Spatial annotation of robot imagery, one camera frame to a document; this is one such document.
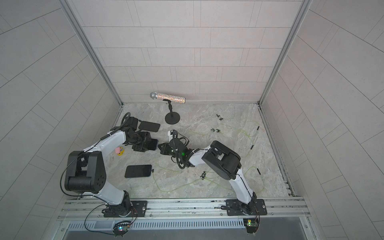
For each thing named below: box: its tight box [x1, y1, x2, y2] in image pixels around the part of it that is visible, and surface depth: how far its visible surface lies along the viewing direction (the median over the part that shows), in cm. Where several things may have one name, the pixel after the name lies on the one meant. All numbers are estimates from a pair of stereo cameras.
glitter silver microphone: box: [150, 92, 186, 104], surface depth 93 cm
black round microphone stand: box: [162, 99, 181, 125], surface depth 107 cm
